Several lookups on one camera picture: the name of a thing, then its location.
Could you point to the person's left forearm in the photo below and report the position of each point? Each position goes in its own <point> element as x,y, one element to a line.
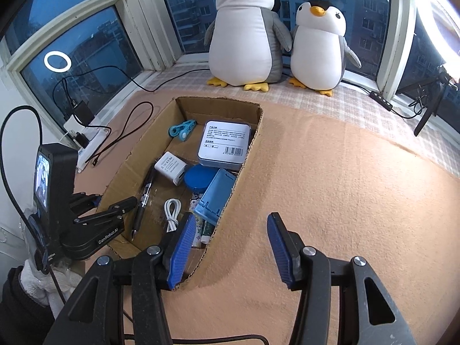
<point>21,312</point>

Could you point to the white window frame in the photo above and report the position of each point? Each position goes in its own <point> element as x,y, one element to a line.
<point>143,25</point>

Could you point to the round blue lid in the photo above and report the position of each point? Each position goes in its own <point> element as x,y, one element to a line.
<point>197,179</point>

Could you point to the cardboard box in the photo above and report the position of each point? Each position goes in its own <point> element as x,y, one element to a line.
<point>151,151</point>

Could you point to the black pen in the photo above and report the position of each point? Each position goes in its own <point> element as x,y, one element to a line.
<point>143,201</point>

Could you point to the patterned white lighter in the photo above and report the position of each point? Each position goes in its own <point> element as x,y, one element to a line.
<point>197,237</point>

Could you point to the blue clothespin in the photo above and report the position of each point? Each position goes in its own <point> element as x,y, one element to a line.
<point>179,131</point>

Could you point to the white wall charger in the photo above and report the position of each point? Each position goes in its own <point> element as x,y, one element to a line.
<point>73,124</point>

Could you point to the person's left hand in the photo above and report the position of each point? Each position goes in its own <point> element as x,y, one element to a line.
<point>39,284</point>

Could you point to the black plug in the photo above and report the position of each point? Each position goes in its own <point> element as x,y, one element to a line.
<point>81,139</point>

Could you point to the black tripod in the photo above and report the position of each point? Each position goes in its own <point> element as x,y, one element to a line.
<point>429,111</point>

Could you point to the blue phone stand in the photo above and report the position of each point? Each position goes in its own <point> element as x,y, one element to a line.
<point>217,194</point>

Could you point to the black inline switch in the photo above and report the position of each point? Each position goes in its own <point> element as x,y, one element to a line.
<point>380,100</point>

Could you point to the black power adapter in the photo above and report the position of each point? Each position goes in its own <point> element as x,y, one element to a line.
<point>84,113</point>

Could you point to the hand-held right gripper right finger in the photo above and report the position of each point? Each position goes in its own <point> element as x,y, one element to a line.
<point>280,248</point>

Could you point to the small penguin plush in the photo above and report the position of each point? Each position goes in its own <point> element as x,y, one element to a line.
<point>318,54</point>

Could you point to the checked cloth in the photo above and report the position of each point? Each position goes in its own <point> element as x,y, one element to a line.
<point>323,115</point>

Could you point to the white USB charger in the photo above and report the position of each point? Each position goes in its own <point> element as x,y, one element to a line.
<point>170,168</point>

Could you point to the white power strip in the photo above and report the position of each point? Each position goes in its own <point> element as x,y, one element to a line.
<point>91,143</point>

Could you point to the large penguin plush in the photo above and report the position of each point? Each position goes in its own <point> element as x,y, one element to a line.
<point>244,36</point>

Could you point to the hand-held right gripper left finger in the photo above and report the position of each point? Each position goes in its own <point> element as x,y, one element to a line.
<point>183,248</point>

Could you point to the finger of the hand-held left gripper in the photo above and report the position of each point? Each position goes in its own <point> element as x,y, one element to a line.
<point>86,200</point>
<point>115,208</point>

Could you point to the white square tin box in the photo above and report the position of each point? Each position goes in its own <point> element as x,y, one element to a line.
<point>224,143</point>

